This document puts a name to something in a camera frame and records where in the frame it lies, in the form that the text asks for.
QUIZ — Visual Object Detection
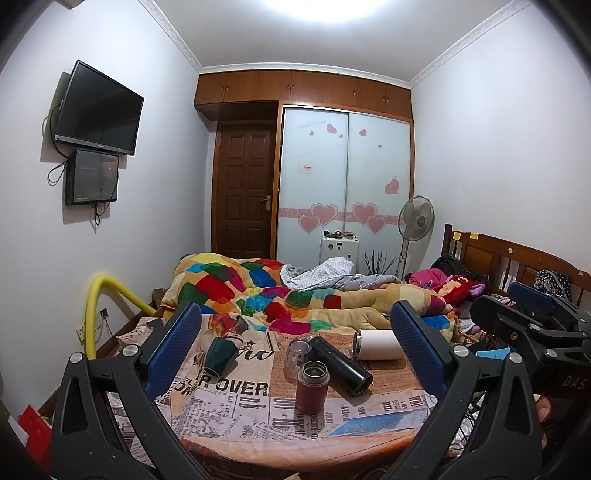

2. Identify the clear plastic cup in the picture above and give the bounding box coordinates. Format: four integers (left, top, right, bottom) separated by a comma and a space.
283, 340, 311, 382

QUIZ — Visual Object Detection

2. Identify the dark green mug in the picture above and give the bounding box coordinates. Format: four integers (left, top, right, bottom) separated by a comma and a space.
204, 338, 238, 378

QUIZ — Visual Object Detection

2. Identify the white small cabinet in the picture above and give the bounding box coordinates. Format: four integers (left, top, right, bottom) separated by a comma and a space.
320, 230, 360, 273

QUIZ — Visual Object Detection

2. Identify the wall mounted television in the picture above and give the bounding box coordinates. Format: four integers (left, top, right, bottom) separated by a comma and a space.
53, 60, 144, 155

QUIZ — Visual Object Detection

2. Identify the frosted sliding wardrobe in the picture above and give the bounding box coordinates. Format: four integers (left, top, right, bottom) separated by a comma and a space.
276, 107, 413, 274

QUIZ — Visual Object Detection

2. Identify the person's right hand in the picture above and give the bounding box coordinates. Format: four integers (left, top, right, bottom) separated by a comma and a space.
535, 396, 552, 425

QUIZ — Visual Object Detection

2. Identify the small wall monitor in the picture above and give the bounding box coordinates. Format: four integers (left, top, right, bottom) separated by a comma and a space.
64, 148, 119, 206

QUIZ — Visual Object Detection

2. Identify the colourful patchwork quilt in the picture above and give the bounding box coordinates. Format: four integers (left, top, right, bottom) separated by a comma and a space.
161, 252, 459, 341

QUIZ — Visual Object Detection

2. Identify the grey white crumpled cloth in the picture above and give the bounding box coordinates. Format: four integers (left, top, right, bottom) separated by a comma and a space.
280, 257, 402, 292

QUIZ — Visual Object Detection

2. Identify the black thermos bottle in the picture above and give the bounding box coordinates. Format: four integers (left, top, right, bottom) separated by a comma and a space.
308, 336, 374, 397

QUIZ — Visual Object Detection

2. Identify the standing electric fan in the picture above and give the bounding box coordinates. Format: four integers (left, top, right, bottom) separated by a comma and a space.
397, 195, 435, 279

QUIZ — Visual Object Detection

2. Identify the wooden overhead cabinet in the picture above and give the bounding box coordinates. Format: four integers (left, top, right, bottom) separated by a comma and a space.
194, 70, 413, 120

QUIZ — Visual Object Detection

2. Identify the white thermos bottle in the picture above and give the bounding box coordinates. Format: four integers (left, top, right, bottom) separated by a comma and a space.
353, 330, 404, 361

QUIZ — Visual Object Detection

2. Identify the brown wooden door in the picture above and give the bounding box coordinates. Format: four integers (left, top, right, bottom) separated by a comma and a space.
211, 121, 276, 259

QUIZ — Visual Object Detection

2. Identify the yellow foam padded rail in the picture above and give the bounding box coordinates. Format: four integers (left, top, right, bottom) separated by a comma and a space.
83, 273, 156, 359

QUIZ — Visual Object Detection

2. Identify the newspaper print tablecloth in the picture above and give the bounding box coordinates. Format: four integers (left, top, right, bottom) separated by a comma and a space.
103, 313, 440, 471

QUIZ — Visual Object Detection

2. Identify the red plush toy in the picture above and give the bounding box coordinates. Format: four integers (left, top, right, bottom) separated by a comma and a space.
438, 275, 486, 306

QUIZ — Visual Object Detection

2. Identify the wooden headboard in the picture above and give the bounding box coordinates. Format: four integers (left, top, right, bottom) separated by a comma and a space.
442, 224, 590, 312

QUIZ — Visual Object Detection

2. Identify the red thermos cup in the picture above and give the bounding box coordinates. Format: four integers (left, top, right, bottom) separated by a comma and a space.
295, 360, 331, 415

